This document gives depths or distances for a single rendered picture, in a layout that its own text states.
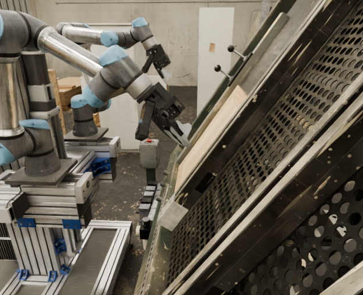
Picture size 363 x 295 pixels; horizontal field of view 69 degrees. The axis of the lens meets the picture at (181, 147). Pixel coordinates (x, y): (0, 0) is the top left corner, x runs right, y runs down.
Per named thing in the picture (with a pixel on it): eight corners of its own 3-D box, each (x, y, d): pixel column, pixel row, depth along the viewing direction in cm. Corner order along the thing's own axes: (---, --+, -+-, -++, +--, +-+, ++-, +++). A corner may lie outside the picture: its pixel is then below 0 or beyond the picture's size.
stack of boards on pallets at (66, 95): (70, 91, 844) (68, 76, 827) (102, 91, 839) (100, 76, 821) (23, 110, 618) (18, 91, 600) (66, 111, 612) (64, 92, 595)
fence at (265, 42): (182, 161, 164) (176, 158, 164) (286, 17, 130) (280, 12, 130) (182, 165, 160) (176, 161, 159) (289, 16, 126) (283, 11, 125)
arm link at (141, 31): (134, 22, 142) (146, 14, 137) (145, 42, 145) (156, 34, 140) (126, 24, 136) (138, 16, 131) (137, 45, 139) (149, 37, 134)
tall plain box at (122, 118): (118, 132, 478) (107, 26, 410) (151, 133, 475) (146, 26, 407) (101, 153, 395) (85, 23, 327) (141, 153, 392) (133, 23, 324)
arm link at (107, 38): (42, 20, 145) (111, 26, 125) (59, 21, 154) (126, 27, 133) (45, 43, 150) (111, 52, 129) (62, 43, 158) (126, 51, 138)
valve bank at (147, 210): (146, 202, 178) (144, 170, 169) (167, 203, 177) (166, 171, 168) (127, 260, 132) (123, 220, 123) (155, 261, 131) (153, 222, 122)
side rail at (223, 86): (192, 150, 188) (179, 142, 187) (300, 2, 149) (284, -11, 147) (191, 154, 183) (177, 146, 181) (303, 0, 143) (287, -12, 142)
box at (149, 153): (144, 161, 194) (142, 138, 187) (159, 162, 194) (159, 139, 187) (140, 169, 183) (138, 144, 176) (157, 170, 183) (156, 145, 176)
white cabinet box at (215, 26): (196, 115, 581) (199, 10, 502) (223, 116, 578) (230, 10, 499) (196, 124, 525) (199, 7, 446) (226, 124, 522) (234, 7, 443)
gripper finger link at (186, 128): (202, 134, 83) (183, 113, 80) (191, 148, 80) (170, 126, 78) (197, 136, 85) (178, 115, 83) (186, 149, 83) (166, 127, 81)
